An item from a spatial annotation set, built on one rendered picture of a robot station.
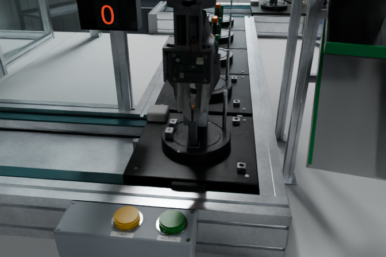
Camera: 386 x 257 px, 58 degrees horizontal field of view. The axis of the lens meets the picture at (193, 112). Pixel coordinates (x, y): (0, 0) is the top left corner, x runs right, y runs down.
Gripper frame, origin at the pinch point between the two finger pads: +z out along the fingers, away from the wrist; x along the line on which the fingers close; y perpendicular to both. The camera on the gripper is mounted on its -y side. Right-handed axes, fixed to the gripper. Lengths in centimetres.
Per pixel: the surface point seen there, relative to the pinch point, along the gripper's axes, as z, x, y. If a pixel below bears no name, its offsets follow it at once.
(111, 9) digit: -13.9, -18.1, -15.6
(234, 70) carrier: 10.3, 7.5, -47.4
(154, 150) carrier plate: 10.4, -7.8, -2.5
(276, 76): 21, 23, -71
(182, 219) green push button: 10.2, 0.1, 15.1
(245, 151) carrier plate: 10.3, 9.9, -4.1
